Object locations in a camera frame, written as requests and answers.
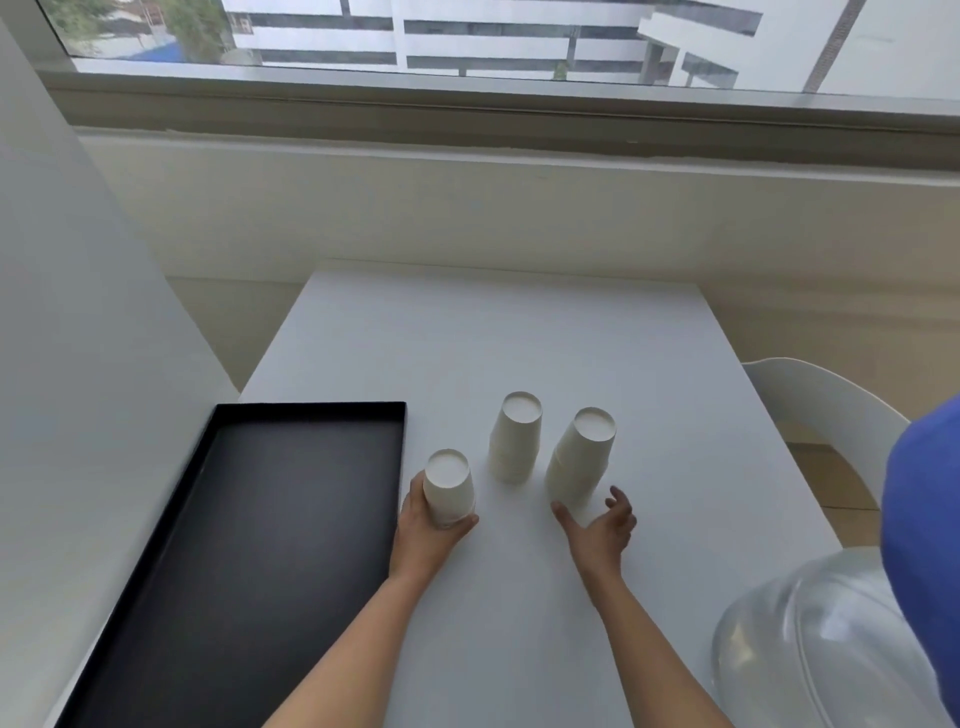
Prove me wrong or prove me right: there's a person's left hand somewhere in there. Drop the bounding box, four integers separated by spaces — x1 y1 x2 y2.
387 472 480 585

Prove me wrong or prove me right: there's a person's right hand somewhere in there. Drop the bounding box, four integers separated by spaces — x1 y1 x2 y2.
551 486 638 586

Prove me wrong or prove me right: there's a short white paper cup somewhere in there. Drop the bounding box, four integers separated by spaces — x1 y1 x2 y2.
423 449 477 528

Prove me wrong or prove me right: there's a person's left forearm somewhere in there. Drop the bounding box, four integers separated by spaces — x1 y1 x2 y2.
264 568 438 728

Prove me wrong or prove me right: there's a person's right forearm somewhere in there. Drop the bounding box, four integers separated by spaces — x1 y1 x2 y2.
583 567 733 728

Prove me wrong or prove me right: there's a tall white paper cup stack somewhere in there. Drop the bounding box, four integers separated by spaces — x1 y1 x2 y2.
546 406 618 513

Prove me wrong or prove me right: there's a black rectangular tray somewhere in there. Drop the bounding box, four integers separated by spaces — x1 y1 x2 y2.
54 401 408 728

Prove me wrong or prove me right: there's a white plastic chair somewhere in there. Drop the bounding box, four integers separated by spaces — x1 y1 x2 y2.
741 357 912 511

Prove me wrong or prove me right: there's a clear plastic dome cover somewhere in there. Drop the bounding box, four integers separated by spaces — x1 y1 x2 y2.
711 546 954 728

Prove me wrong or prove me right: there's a blue cloth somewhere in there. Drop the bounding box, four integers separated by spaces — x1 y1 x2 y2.
880 394 960 725

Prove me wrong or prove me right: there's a grey window frame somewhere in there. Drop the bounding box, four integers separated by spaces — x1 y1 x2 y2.
34 0 960 172

